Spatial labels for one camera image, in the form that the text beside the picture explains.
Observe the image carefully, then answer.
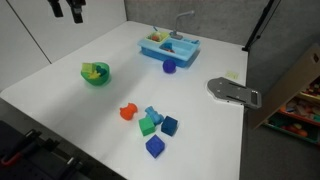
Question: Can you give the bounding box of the small blue toy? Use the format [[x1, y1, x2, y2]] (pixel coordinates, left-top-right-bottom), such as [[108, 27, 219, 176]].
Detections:
[[95, 65, 108, 77]]

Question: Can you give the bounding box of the yellow toy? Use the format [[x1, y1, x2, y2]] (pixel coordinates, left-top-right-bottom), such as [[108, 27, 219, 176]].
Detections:
[[87, 70, 102, 80]]

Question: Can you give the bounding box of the green bowl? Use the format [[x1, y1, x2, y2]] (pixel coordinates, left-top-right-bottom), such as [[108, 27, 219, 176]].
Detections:
[[80, 61, 111, 87]]

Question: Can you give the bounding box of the green toy dish rack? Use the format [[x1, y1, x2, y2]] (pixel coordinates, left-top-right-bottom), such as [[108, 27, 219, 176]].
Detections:
[[145, 31, 170, 44]]

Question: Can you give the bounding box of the grey toy faucet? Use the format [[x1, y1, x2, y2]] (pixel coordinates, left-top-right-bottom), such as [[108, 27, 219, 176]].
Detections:
[[169, 9, 196, 40]]

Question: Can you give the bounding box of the light blue toy sink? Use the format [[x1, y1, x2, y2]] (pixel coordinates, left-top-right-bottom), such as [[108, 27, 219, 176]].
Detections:
[[137, 31, 202, 69]]

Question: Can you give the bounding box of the light blue toy figure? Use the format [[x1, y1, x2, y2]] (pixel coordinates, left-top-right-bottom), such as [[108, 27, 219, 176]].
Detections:
[[144, 105, 165, 126]]

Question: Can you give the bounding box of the wooden toy shelf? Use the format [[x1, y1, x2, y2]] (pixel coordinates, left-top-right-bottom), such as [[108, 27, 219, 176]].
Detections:
[[248, 43, 320, 146]]

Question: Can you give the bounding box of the green toy bin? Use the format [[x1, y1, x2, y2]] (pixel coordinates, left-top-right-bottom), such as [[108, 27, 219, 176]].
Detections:
[[263, 111, 320, 145]]

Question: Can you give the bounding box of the light green block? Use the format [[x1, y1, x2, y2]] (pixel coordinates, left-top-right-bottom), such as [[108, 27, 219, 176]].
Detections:
[[81, 62, 96, 74]]

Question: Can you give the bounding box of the dark blue ball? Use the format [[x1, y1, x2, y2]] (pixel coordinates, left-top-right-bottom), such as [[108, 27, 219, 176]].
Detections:
[[162, 59, 177, 75]]

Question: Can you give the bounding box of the green cube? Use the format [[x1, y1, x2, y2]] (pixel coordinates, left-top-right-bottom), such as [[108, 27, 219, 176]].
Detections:
[[138, 116, 157, 137]]

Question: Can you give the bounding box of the dark teal blue cube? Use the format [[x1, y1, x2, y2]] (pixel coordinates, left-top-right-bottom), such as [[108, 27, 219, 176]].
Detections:
[[160, 115, 179, 137]]

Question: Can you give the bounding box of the royal blue cube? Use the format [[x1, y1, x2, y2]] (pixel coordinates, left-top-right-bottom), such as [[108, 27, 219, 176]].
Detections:
[[145, 134, 166, 159]]

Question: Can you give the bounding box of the black perforated board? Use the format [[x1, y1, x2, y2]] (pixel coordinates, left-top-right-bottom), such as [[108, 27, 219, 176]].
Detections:
[[0, 119, 124, 180]]

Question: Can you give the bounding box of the grey metal mounting plate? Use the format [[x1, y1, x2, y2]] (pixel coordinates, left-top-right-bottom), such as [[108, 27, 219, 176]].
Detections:
[[206, 76, 263, 110]]

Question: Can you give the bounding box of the black tripod pole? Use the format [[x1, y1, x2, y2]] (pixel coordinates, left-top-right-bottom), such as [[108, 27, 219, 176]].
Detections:
[[241, 0, 281, 53]]

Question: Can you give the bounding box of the black clamp with red handle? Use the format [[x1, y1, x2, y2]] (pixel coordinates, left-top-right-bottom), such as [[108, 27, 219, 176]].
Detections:
[[0, 129, 43, 168]]

